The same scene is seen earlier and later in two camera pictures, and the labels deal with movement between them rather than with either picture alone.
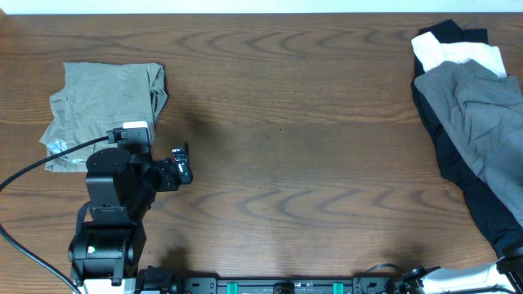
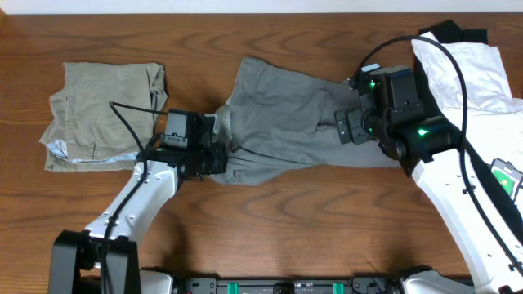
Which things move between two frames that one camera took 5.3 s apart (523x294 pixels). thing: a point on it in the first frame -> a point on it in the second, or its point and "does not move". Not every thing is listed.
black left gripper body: (180, 166) -> (218, 153)
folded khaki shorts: (99, 98) does not move
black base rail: (157, 283) does not move
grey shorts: (484, 112) -> (282, 119)
